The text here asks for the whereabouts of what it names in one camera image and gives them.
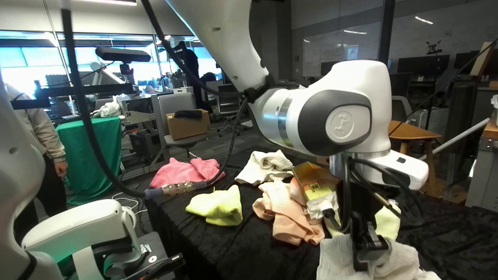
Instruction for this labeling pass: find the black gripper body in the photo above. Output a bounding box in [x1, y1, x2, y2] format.
[346, 159, 389, 271]

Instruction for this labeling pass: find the pale green towel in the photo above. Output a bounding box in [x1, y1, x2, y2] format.
[302, 187, 400, 246]

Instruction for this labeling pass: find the peach pink garment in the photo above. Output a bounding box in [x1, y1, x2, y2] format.
[252, 179, 326, 246]

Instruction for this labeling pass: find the cream white towel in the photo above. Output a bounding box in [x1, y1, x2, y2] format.
[235, 150, 294, 186]

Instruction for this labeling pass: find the yellow cloth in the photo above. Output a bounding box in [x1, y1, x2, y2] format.
[185, 186, 243, 228]

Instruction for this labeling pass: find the white cloth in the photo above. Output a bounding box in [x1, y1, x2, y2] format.
[316, 235, 441, 280]

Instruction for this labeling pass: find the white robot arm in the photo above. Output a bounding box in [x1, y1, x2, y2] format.
[0, 0, 428, 280]

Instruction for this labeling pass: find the wooden stool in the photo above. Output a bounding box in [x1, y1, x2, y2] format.
[388, 120, 441, 154]

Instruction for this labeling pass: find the black tablecloth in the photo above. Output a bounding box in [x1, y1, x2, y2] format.
[147, 187, 498, 280]

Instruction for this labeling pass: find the pink cloth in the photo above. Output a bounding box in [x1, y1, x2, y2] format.
[150, 158, 226, 189]

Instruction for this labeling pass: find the black vertical pole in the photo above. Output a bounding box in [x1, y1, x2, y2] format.
[378, 0, 396, 64]

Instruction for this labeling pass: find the person in beige sweater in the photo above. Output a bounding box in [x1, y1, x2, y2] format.
[0, 83, 70, 231]

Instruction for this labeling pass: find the black camera on mount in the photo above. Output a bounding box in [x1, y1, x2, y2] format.
[95, 47, 151, 63]

